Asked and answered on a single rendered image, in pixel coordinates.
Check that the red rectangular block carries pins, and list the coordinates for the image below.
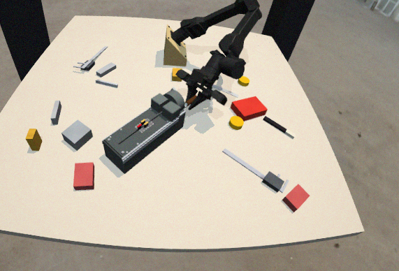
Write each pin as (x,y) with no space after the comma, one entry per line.
(296,197)
(83,176)
(248,108)

